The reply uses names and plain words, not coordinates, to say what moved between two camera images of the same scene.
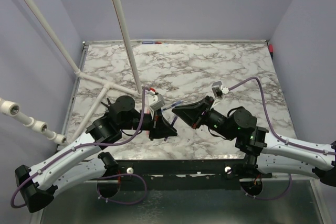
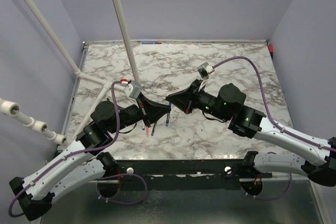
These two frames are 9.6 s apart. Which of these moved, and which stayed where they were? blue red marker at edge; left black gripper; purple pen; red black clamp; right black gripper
Moved: purple pen; left black gripper; right black gripper
Stayed: red black clamp; blue red marker at edge
